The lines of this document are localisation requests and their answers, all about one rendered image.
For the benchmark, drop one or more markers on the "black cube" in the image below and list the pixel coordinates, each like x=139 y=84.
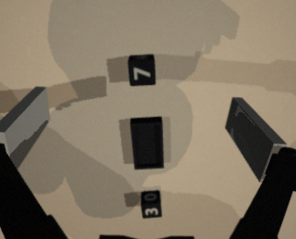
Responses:
x=151 y=204
x=141 y=70

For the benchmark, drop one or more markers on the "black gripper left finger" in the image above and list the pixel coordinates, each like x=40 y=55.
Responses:
x=21 y=215

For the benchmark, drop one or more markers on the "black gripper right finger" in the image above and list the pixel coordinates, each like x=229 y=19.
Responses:
x=273 y=164

